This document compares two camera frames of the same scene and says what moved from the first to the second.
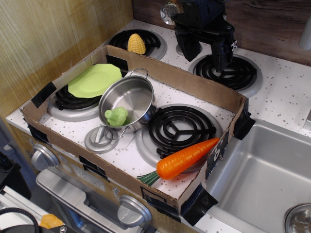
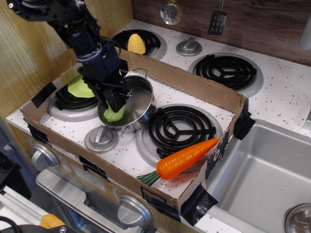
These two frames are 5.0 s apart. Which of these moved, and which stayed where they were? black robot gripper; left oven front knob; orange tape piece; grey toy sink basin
Moved: black robot gripper
Stayed: grey toy sink basin; left oven front knob; orange tape piece
